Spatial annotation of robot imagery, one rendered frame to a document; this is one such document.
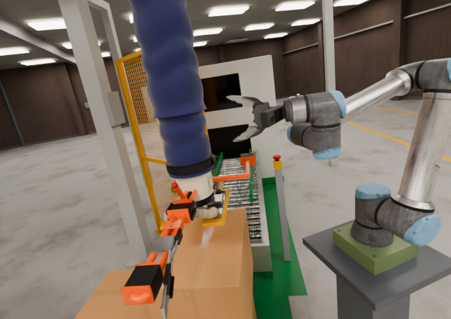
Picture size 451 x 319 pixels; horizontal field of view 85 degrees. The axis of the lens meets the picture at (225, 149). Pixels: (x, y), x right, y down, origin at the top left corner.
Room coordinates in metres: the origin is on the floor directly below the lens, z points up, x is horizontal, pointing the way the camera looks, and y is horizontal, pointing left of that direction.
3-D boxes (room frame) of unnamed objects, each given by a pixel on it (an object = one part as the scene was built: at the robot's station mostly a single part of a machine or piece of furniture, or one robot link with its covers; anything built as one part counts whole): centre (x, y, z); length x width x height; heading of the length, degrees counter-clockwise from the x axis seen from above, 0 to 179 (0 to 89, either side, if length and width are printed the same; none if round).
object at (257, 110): (0.82, -0.17, 1.58); 0.12 x 0.09 x 0.08; 82
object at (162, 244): (0.66, 0.23, 1.24); 0.07 x 0.07 x 0.04; 83
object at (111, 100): (2.34, 0.96, 1.62); 0.20 x 0.05 x 0.30; 172
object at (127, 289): (0.53, 0.26, 1.24); 0.08 x 0.07 x 0.05; 173
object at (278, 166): (1.99, -0.42, 0.50); 0.07 x 0.07 x 1.00; 82
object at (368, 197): (1.07, -0.68, 1.02); 0.17 x 0.15 x 0.18; 16
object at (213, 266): (1.11, 0.18, 0.74); 0.60 x 0.40 x 0.40; 171
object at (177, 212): (0.87, 0.21, 1.25); 0.10 x 0.08 x 0.06; 83
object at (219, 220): (1.11, 0.08, 1.14); 0.34 x 0.10 x 0.05; 173
